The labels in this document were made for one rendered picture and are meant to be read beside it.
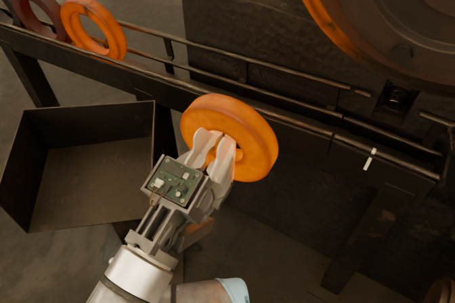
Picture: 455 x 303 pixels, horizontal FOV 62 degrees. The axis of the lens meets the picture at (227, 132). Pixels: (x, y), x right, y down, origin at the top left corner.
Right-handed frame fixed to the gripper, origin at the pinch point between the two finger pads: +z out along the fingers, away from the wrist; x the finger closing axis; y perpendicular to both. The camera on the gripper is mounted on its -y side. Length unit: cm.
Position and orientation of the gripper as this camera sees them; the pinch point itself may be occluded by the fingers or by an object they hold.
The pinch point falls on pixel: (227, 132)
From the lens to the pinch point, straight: 56.1
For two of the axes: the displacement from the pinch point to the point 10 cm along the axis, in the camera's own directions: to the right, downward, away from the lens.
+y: -1.6, -4.3, -8.9
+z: 4.7, -8.2, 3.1
